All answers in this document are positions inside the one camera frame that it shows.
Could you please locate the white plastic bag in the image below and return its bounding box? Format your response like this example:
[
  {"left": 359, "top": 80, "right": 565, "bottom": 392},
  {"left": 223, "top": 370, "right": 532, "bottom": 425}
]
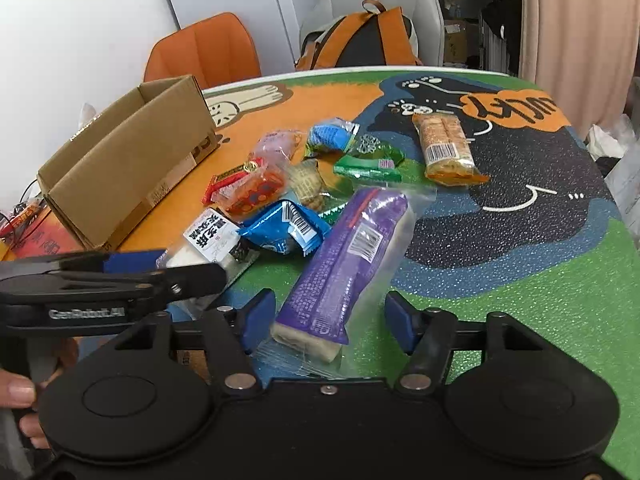
[{"left": 602, "top": 156, "right": 640, "bottom": 251}]

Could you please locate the blue and green snack packet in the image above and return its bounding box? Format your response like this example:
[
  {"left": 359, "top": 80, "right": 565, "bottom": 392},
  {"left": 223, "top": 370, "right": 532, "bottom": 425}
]
[{"left": 304, "top": 117, "right": 361, "bottom": 160}]

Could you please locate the orange chair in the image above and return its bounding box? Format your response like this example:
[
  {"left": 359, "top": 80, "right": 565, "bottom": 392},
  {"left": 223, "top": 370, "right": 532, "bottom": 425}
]
[{"left": 144, "top": 12, "right": 262, "bottom": 92}]

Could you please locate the black hanging garment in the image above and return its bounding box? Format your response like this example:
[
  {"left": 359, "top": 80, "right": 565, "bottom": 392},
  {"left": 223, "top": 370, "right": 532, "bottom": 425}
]
[{"left": 481, "top": 2, "right": 523, "bottom": 75}]

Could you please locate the white packet with black label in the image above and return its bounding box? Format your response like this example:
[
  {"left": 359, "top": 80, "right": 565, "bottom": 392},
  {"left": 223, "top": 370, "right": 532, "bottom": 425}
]
[{"left": 157, "top": 208, "right": 261, "bottom": 321}]

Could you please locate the clear crinkled plastic bag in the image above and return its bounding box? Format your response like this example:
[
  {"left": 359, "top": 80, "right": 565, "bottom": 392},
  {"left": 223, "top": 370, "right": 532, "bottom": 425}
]
[{"left": 585, "top": 114, "right": 640, "bottom": 161}]

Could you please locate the orange and grey backpack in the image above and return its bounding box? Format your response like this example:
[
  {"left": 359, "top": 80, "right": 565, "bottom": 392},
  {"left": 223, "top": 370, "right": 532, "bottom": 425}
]
[{"left": 295, "top": 0, "right": 425, "bottom": 72}]

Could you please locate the red printed bag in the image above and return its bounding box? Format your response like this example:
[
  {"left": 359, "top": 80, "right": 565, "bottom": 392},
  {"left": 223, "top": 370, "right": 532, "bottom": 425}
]
[{"left": 0, "top": 200, "right": 83, "bottom": 261}]

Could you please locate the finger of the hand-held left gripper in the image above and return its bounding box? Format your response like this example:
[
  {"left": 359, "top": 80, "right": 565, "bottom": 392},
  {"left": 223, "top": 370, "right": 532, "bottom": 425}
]
[
  {"left": 60, "top": 248, "right": 169, "bottom": 277},
  {"left": 149, "top": 262, "right": 229, "bottom": 307}
]

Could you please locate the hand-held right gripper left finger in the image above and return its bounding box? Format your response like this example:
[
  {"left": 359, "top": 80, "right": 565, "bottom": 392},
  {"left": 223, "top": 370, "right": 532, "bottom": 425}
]
[{"left": 107, "top": 289, "right": 277, "bottom": 395}]

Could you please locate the orange cracker packet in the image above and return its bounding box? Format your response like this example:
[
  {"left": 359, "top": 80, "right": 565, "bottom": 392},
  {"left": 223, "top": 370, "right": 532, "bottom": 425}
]
[{"left": 411, "top": 112, "right": 492, "bottom": 188}]

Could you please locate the red and yellow candy bar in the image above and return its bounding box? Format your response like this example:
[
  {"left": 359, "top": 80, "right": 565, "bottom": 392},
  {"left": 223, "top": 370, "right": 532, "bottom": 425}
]
[{"left": 202, "top": 157, "right": 266, "bottom": 206}]

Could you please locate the pink curtain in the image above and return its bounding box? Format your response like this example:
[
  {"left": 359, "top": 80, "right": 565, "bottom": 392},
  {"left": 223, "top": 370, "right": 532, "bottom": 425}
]
[{"left": 517, "top": 0, "right": 640, "bottom": 111}]

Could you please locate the person's left hand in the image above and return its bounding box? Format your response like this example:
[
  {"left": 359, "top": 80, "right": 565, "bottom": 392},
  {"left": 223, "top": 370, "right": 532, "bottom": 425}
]
[{"left": 0, "top": 337, "right": 81, "bottom": 451}]

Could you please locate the brown cardboard box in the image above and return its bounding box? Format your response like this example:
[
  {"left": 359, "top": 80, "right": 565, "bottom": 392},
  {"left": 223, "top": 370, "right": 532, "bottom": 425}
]
[{"left": 37, "top": 75, "right": 221, "bottom": 252}]

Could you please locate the orange red snack packet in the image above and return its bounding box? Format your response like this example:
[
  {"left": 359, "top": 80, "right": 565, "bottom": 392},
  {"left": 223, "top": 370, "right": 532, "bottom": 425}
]
[{"left": 212, "top": 165, "right": 287, "bottom": 218}]

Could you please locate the white chair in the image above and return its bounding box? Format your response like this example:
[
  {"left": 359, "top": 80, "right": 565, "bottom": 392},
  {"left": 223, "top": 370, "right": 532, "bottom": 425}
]
[{"left": 299, "top": 0, "right": 445, "bottom": 68}]

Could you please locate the clear green snowflake packet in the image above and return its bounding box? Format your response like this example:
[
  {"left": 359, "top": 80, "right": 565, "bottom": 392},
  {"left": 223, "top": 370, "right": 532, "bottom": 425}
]
[{"left": 350, "top": 132, "right": 407, "bottom": 166}]

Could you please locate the clear cookie packet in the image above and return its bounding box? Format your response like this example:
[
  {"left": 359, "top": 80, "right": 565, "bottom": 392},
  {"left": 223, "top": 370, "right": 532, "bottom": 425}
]
[{"left": 285, "top": 160, "right": 341, "bottom": 213}]

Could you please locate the long purple snack packet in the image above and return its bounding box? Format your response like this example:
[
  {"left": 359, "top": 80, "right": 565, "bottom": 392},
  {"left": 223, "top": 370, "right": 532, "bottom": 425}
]
[{"left": 270, "top": 186, "right": 438, "bottom": 376}]

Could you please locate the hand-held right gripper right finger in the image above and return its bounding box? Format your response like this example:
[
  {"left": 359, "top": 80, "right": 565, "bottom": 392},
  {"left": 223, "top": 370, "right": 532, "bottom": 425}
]
[{"left": 385, "top": 291, "right": 548, "bottom": 392}]

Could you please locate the pink snack packet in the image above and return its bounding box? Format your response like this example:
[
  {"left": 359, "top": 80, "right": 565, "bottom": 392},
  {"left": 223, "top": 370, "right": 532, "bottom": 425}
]
[{"left": 250, "top": 129, "right": 306, "bottom": 171}]

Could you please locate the small green white packet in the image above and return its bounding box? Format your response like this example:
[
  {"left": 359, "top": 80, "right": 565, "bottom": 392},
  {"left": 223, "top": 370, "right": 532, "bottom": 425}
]
[{"left": 317, "top": 200, "right": 351, "bottom": 224}]

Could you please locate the small background cardboard box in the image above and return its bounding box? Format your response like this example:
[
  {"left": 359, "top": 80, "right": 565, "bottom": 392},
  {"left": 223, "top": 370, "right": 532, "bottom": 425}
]
[{"left": 442, "top": 20, "right": 469, "bottom": 64}]

